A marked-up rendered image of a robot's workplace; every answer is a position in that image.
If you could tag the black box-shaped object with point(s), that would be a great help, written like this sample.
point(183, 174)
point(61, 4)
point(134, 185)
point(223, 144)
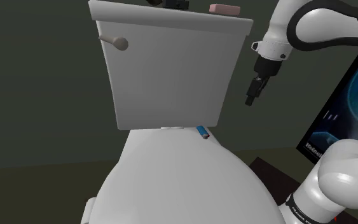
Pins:
point(176, 3)

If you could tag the white toilet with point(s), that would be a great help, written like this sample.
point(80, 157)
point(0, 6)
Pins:
point(169, 124)

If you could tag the dark blue wall poster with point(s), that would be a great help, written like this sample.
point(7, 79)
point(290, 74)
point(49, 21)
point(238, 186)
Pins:
point(343, 105)

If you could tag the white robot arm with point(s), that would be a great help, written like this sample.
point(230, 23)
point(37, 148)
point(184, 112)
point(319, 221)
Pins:
point(318, 28)

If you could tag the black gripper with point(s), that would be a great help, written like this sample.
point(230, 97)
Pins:
point(266, 67)

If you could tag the blue cylinder with red tip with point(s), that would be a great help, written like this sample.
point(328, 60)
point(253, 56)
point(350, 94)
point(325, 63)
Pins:
point(202, 132)

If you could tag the pink rectangular block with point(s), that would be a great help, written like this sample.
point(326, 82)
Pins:
point(224, 9)

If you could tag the black rounded object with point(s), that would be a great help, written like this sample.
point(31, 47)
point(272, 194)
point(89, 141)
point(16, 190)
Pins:
point(154, 2)

